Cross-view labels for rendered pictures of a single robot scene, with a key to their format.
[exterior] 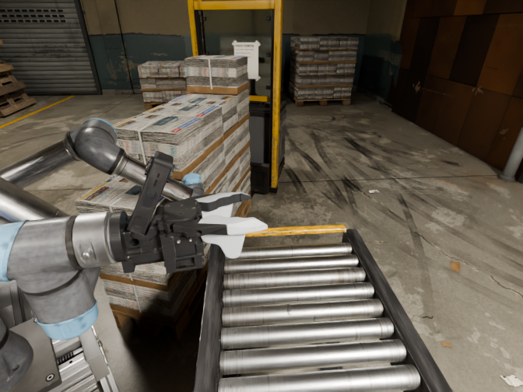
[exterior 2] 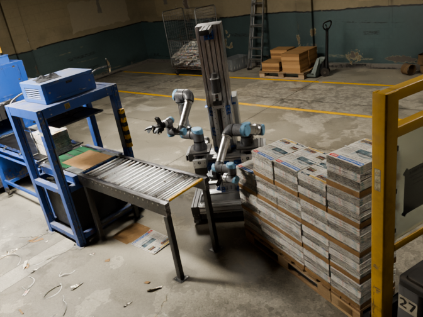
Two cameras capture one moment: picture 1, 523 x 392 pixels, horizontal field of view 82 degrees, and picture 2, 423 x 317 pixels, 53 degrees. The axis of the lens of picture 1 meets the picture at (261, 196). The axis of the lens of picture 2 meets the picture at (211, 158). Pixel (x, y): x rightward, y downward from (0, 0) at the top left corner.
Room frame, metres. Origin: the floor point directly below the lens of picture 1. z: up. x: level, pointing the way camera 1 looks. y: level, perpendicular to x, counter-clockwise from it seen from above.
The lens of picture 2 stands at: (3.57, -2.06, 2.50)
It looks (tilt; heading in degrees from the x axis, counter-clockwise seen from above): 24 degrees down; 139
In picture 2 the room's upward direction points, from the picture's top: 9 degrees counter-clockwise
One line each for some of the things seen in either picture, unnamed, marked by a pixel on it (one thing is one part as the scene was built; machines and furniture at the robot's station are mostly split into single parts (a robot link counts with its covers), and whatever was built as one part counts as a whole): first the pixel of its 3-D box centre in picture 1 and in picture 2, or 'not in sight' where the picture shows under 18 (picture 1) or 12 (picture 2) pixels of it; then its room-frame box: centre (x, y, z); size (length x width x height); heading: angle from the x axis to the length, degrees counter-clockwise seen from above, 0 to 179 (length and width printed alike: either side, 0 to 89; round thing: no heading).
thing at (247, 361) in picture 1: (312, 356); (152, 181); (0.45, -0.12, 0.77); 0.47 x 0.05 x 0.05; 94
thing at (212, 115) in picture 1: (184, 128); (303, 170); (1.77, 0.46, 0.95); 0.38 x 0.29 x 0.23; 75
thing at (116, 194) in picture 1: (185, 215); (296, 219); (1.63, 0.49, 0.42); 1.17 x 0.39 x 0.83; 166
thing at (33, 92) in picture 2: not in sight; (58, 85); (-0.75, -0.21, 1.65); 0.60 x 0.45 x 0.20; 94
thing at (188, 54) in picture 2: not in sight; (192, 41); (-5.22, 5.64, 0.85); 1.21 x 0.83 x 1.71; 4
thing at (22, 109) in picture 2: not in sight; (63, 99); (-0.75, -0.21, 1.50); 0.94 x 0.68 x 0.10; 94
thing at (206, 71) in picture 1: (222, 144); (362, 233); (2.34, 0.31, 0.65); 0.39 x 0.30 x 1.29; 76
